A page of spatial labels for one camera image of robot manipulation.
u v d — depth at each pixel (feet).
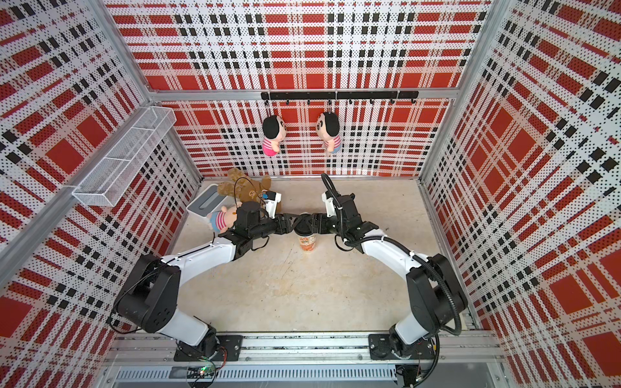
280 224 2.51
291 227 2.57
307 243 2.85
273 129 3.06
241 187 3.54
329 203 2.57
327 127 3.00
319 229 2.46
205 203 3.52
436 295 1.43
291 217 2.72
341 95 2.96
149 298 1.46
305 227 2.69
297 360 2.40
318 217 2.50
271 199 2.55
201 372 2.27
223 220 3.17
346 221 2.17
